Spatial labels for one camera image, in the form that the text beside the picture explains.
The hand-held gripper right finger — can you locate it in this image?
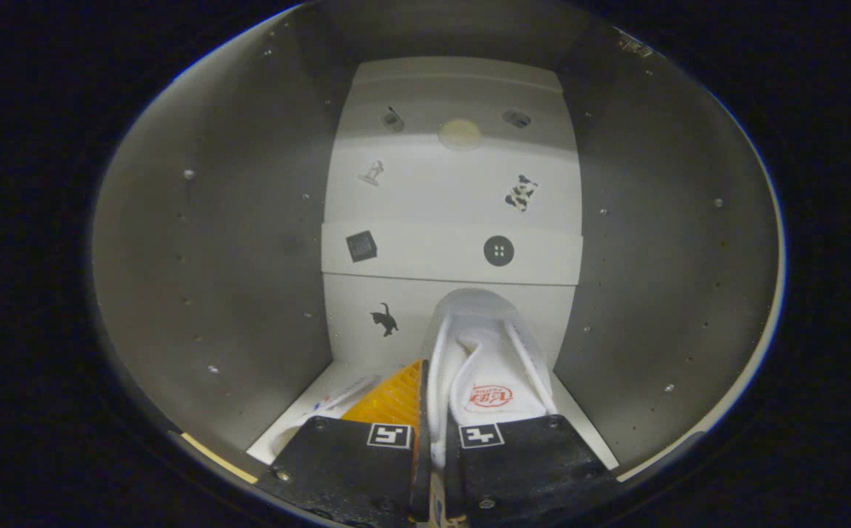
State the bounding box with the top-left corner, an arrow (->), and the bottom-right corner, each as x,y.
445,414 -> 617,524

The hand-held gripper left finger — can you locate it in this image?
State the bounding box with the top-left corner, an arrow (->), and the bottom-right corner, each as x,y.
258,359 -> 433,524

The white shoe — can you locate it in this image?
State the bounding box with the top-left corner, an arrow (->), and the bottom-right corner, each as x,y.
425,287 -> 560,470

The grey shoe cabinet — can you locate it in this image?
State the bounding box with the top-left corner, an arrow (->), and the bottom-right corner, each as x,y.
92,0 -> 786,514

